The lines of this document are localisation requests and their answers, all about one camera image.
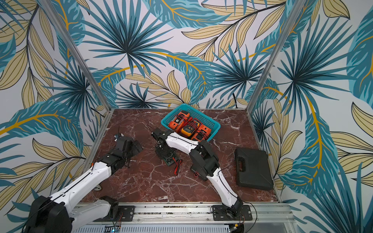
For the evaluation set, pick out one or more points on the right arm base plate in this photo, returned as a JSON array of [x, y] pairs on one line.
[[223, 213]]

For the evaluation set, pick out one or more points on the green black dial multimeter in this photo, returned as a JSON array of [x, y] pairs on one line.
[[167, 154]]

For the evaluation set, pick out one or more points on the yellow multimeter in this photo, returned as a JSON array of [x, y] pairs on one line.
[[190, 128]]

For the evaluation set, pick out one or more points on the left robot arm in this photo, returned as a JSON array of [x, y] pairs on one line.
[[57, 213]]

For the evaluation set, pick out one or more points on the orange multimeter face down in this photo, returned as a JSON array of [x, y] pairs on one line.
[[202, 133]]

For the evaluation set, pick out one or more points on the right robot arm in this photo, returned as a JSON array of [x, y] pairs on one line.
[[205, 164]]

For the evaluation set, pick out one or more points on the right aluminium corner post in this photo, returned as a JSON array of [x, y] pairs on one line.
[[291, 20]]

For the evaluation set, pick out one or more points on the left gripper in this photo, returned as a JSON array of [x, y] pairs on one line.
[[134, 149]]

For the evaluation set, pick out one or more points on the small black multimeter with leads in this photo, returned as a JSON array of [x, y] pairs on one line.
[[196, 174]]

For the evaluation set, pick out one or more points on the orange multimeter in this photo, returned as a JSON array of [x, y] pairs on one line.
[[179, 121]]

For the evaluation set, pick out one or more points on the aluminium corner post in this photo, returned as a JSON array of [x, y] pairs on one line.
[[64, 33], [291, 20]]

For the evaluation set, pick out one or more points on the aluminium front rail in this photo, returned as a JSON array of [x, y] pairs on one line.
[[197, 217]]

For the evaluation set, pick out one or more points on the black plastic tool case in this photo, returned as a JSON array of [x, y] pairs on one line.
[[253, 170]]

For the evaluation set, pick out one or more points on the teal plastic basket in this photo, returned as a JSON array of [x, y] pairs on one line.
[[195, 113]]

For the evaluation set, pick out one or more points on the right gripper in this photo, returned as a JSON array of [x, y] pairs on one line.
[[163, 149]]

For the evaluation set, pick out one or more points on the left aluminium corner post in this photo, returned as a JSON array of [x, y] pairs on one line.
[[64, 33]]

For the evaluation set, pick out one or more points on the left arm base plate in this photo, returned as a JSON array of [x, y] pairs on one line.
[[122, 213]]

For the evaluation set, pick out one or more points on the orange handled pliers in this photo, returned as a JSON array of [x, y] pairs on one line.
[[98, 188]]

